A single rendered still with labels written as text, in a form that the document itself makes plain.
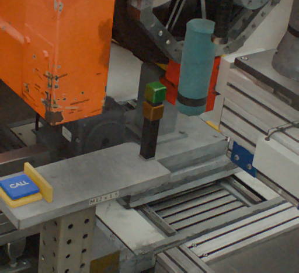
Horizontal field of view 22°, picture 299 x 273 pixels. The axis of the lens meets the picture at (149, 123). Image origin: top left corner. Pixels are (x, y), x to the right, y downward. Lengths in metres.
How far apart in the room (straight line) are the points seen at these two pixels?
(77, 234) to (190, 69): 0.54
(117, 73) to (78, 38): 1.57
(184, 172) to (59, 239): 0.70
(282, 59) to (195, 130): 0.98
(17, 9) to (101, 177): 0.49
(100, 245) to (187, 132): 0.58
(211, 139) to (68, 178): 0.81
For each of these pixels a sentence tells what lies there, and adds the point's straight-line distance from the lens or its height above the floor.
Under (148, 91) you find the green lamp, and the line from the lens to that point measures 1.89.
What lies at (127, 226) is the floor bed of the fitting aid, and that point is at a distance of 2.36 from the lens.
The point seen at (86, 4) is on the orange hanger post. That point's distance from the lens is 1.84.
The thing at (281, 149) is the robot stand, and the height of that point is 0.73.
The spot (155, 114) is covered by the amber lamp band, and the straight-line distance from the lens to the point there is 1.90.
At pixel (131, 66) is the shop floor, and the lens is 3.50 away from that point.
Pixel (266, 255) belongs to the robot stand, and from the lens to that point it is 2.14.
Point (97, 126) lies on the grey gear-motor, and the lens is 2.25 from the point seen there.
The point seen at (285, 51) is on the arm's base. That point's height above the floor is 0.87.
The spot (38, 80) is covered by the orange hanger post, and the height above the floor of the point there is 0.62.
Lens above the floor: 1.50
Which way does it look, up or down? 29 degrees down
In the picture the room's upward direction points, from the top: 7 degrees clockwise
